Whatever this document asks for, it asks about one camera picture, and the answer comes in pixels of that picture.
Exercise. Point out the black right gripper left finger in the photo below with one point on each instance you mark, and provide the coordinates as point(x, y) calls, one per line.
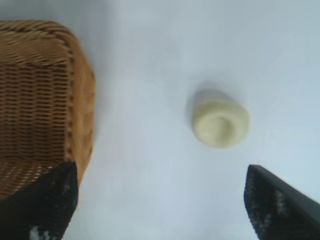
point(37, 210)

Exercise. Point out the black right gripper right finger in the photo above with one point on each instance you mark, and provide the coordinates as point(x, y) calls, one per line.
point(282, 212)

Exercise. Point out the brown woven wicker basket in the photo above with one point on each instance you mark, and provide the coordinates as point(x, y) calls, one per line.
point(37, 100)

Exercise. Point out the pale yellow egg yolk pastry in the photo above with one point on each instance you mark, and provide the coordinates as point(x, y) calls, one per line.
point(220, 125)

